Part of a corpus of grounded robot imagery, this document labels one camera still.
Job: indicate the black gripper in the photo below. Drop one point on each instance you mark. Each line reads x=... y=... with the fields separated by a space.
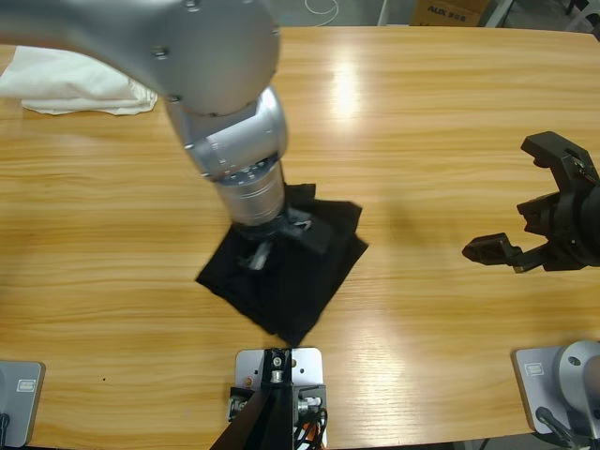
x=579 y=229
x=265 y=229

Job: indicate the black Unitree polo shirt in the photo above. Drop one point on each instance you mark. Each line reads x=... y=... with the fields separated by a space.
x=290 y=295

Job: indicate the white cloth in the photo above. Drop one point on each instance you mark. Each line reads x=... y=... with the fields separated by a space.
x=56 y=89

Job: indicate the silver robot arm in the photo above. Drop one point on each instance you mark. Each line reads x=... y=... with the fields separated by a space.
x=211 y=70

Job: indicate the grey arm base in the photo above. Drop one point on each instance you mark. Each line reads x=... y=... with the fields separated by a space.
x=23 y=408
x=534 y=379

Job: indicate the silver connector plug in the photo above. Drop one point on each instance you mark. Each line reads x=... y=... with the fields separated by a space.
x=309 y=404
x=236 y=407

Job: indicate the grey metal leg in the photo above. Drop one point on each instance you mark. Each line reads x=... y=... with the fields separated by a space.
x=497 y=11

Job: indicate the AUX cardboard box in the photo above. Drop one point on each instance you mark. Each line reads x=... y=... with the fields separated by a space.
x=445 y=11

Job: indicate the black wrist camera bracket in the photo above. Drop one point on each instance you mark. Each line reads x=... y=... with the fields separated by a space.
x=562 y=157
x=311 y=234

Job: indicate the white mount block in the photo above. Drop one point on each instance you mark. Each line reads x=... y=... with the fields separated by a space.
x=309 y=370

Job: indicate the dark camera post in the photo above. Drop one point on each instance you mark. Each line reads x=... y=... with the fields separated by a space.
x=253 y=431

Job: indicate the white upright post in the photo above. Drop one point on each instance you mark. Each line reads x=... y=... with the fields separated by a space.
x=383 y=11

